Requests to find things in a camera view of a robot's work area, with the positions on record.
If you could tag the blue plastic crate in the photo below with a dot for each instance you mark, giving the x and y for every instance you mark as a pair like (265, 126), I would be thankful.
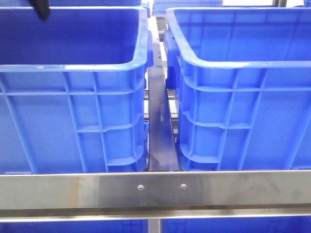
(243, 82)
(72, 90)

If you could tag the right blue plastic crate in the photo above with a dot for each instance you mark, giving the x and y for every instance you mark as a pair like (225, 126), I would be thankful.
(243, 82)

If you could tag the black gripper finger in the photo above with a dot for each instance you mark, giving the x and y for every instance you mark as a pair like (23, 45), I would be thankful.
(42, 8)

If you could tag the right rail screw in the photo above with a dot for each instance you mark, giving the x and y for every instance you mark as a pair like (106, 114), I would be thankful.
(183, 186)

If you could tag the stainless steel front rail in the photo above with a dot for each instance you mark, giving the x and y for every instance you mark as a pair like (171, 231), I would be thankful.
(110, 196)

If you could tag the left blue plastic crate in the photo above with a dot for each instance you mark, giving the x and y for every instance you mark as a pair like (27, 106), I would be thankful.
(72, 90)

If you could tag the lower left blue crate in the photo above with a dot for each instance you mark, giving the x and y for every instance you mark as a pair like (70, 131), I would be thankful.
(106, 226)

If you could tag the far right blue crate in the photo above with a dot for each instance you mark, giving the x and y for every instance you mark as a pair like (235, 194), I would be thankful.
(160, 6)

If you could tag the far left blue crate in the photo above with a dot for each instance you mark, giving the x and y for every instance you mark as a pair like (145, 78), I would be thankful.
(53, 3)

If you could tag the steel centre divider bar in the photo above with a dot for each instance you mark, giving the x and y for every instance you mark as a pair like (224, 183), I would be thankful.
(162, 152)

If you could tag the lower right blue crate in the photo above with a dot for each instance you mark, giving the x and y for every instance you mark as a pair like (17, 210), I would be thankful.
(286, 224)

